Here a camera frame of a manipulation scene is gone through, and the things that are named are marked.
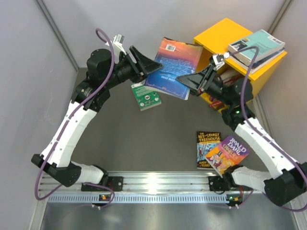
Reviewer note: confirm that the purple paperback book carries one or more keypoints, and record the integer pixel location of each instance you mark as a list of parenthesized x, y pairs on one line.
[(229, 74)]

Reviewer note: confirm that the dark blue 1984 book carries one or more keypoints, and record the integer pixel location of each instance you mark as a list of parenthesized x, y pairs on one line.
[(259, 64)]

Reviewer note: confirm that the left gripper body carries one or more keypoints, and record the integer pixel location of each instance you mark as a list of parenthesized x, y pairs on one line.
[(128, 70)]

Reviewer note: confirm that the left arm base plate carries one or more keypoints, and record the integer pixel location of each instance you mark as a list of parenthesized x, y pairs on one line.
[(113, 182)]

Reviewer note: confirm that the Roald Dahl Charlie book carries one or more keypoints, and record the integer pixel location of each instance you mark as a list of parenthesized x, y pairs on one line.
[(227, 153)]

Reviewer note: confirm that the light teal paperback book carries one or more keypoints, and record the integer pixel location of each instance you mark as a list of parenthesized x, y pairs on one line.
[(267, 44)]

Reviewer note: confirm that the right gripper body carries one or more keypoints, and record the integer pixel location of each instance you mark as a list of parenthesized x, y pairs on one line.
[(213, 86)]

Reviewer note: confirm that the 169-Storey Treehouse book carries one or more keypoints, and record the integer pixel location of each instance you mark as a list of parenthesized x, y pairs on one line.
[(206, 141)]

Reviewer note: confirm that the red 13-Storey Treehouse book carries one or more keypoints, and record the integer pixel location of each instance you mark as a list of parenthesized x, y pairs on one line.
[(216, 104)]

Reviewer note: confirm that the blue orange paperback book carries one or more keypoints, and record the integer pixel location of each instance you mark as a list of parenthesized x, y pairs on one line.
[(177, 59)]

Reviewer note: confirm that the aluminium mounting rail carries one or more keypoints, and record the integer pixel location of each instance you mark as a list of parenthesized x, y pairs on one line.
[(134, 182)]

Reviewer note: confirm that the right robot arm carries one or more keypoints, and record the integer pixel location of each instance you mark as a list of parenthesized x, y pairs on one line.
[(285, 178)]

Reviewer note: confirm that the green paperback book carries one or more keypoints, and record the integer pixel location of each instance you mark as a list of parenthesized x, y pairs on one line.
[(145, 98)]

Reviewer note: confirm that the perforated cable duct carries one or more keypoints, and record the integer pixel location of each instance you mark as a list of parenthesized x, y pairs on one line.
[(144, 199)]

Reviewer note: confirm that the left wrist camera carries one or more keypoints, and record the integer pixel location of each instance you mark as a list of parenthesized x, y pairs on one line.
[(117, 43)]

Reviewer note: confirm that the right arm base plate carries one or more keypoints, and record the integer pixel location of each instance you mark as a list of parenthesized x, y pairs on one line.
[(218, 184)]

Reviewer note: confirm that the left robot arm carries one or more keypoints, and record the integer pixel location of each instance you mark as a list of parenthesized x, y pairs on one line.
[(90, 95)]

